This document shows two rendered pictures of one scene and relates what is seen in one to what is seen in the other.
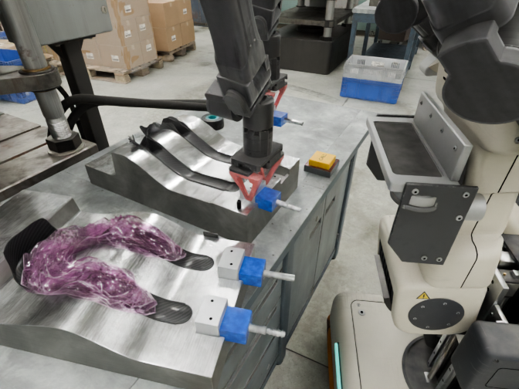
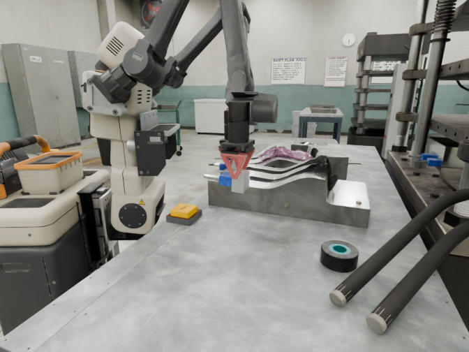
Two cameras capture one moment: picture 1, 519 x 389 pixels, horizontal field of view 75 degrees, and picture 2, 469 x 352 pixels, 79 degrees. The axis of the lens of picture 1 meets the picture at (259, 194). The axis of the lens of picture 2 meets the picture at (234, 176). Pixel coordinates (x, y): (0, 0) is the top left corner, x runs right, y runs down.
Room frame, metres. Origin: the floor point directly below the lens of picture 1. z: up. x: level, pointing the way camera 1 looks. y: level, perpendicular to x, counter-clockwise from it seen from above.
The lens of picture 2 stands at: (1.66, -0.15, 1.18)
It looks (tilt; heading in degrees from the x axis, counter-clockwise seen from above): 17 degrees down; 171
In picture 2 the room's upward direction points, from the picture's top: straight up
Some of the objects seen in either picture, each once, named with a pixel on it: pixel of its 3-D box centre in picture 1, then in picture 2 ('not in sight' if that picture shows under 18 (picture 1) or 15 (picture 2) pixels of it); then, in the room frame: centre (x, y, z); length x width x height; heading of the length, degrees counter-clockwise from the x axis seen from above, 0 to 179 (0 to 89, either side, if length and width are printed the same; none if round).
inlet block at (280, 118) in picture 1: (281, 119); (225, 178); (0.88, -0.06, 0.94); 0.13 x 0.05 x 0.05; 60
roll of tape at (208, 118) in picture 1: (212, 121); (338, 255); (1.13, 0.17, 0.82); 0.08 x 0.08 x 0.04
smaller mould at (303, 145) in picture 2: not in sight; (309, 149); (0.04, 0.56, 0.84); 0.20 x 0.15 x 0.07; 61
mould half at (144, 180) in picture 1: (190, 164); (289, 183); (0.75, 0.18, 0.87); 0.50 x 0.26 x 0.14; 61
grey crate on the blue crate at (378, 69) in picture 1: (374, 69); not in sight; (3.70, -1.24, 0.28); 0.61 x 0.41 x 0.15; 64
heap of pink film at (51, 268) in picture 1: (97, 253); (284, 153); (0.41, 0.28, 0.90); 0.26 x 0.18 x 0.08; 78
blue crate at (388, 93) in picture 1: (371, 85); not in sight; (3.70, -1.23, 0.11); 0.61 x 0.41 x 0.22; 64
